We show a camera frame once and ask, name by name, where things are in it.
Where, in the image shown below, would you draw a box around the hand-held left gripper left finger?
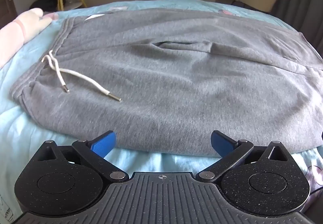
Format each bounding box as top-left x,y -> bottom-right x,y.
36,131 -> 129,182

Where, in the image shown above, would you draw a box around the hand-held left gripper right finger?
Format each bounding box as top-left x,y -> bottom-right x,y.
196,130 -> 288,182

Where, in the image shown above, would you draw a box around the grey sweat pants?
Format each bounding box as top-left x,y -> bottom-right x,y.
10,6 -> 323,157

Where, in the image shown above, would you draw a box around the light blue bed sheet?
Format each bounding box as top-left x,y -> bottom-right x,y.
0,0 -> 323,217

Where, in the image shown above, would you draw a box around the pink pillow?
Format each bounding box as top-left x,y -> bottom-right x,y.
0,8 -> 60,69

